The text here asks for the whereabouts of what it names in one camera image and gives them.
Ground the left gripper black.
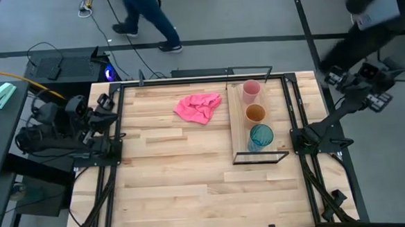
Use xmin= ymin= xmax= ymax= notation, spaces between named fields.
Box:
xmin=78 ymin=92 xmax=121 ymax=147

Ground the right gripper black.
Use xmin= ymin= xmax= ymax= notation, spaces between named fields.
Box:
xmin=325 ymin=62 xmax=395 ymax=117

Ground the teal ribbed plastic cup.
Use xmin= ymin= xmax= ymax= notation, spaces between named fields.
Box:
xmin=245 ymin=122 xmax=276 ymax=153

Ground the orange plastic cup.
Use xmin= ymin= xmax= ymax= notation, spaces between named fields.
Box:
xmin=243 ymin=103 xmax=268 ymax=130

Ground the pink plastic cup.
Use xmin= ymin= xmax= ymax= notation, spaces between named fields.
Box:
xmin=241 ymin=78 xmax=263 ymax=106

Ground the black framed wooden shelf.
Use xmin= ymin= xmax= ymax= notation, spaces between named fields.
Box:
xmin=224 ymin=64 xmax=291 ymax=167

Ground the person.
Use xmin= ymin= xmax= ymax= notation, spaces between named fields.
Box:
xmin=110 ymin=0 xmax=184 ymax=58
xmin=316 ymin=0 xmax=405 ymax=74

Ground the black computer tower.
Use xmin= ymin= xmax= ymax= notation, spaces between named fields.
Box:
xmin=21 ymin=44 xmax=123 ymax=115

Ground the pink crumpled cloth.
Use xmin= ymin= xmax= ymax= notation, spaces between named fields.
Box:
xmin=172 ymin=91 xmax=225 ymax=128

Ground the black bar behind table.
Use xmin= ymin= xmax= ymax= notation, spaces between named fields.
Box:
xmin=170 ymin=66 xmax=230 ymax=79

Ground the black equipment cart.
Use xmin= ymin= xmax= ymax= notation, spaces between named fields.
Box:
xmin=1 ymin=149 xmax=79 ymax=227

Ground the mint green stapler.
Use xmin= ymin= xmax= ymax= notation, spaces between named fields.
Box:
xmin=0 ymin=81 xmax=19 ymax=110

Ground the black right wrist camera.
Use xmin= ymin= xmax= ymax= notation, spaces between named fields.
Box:
xmin=356 ymin=60 xmax=383 ymax=83

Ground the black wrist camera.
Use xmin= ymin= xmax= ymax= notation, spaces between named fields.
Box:
xmin=64 ymin=94 xmax=88 ymax=117
xmin=356 ymin=60 xmax=383 ymax=83

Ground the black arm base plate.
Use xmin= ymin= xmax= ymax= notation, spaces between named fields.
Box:
xmin=71 ymin=137 xmax=126 ymax=169
xmin=288 ymin=124 xmax=355 ymax=156

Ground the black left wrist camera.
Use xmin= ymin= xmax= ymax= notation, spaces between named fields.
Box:
xmin=64 ymin=94 xmax=88 ymax=117

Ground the long black floor cable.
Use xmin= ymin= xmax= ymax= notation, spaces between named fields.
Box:
xmin=103 ymin=0 xmax=169 ymax=83

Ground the black table frame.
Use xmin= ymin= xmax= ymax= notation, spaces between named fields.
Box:
xmin=61 ymin=67 xmax=372 ymax=227

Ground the yellow floor cable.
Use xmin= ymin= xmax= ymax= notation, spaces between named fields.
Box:
xmin=0 ymin=61 xmax=67 ymax=104

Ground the black frame clamp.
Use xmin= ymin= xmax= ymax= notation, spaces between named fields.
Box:
xmin=320 ymin=187 xmax=350 ymax=224

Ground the white cord bundle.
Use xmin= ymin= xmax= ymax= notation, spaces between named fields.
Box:
xmin=76 ymin=0 xmax=97 ymax=19

